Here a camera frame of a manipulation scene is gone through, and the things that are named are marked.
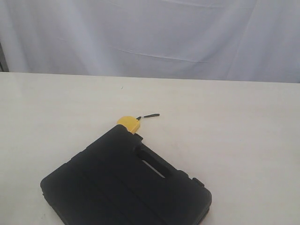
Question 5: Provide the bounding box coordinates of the yellow tape measure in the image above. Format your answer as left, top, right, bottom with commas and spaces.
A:
117, 113, 160, 134

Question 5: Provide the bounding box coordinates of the black plastic tool case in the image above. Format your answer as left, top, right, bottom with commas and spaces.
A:
40, 125, 212, 225

